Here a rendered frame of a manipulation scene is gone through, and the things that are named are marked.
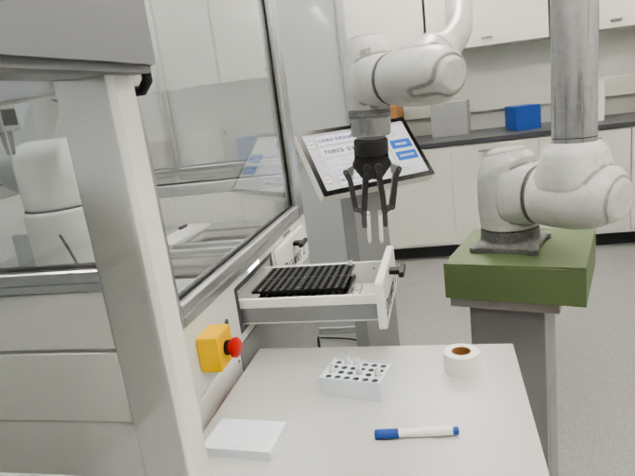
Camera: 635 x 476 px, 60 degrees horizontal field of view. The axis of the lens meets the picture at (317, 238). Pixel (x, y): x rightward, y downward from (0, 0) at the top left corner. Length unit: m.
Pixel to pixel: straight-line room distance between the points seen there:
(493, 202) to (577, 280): 0.29
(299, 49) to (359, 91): 1.83
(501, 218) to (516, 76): 3.50
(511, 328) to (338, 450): 0.78
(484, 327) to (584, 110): 0.63
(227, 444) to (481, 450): 0.42
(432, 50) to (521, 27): 3.59
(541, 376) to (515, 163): 0.58
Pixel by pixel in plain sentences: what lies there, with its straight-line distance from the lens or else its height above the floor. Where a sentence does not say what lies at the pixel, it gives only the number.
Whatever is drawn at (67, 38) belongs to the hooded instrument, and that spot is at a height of 1.38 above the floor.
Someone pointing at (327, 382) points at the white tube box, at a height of 0.79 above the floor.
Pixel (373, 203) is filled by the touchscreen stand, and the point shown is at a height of 0.87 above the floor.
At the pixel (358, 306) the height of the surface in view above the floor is 0.87.
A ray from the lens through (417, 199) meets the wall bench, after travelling 4.27.
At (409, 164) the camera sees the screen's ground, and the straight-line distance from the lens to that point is 2.32.
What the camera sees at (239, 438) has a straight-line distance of 1.01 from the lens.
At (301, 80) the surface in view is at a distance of 2.97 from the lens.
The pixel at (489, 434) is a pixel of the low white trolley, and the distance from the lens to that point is 0.99.
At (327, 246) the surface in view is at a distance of 3.07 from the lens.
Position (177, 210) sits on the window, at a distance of 1.08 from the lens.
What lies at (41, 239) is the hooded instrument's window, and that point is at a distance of 0.38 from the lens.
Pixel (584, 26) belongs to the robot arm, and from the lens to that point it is 1.41.
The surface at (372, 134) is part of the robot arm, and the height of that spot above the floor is 1.23.
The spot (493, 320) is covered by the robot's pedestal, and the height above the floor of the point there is 0.67.
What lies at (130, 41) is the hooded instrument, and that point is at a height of 1.38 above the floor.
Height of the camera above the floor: 1.32
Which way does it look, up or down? 14 degrees down
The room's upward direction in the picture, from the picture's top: 7 degrees counter-clockwise
